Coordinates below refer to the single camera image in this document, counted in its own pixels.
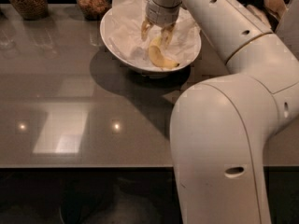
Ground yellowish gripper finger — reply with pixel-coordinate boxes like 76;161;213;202
141;18;153;41
161;23;176;49

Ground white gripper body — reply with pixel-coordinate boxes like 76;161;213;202
146;0;181;28

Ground yellow banana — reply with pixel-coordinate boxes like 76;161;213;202
148;36;179;69

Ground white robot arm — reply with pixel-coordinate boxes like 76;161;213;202
146;0;299;224

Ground white bowl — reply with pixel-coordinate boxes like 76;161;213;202
99;5;202;79

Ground white paper liner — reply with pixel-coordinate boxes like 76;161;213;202
104;0;203;69

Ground middle glass cereal jar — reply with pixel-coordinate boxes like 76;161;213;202
76;0;110;21

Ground brown paper napkins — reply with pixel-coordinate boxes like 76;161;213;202
247;0;288;31

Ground left glass cereal jar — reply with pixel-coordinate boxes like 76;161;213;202
8;0;49;21

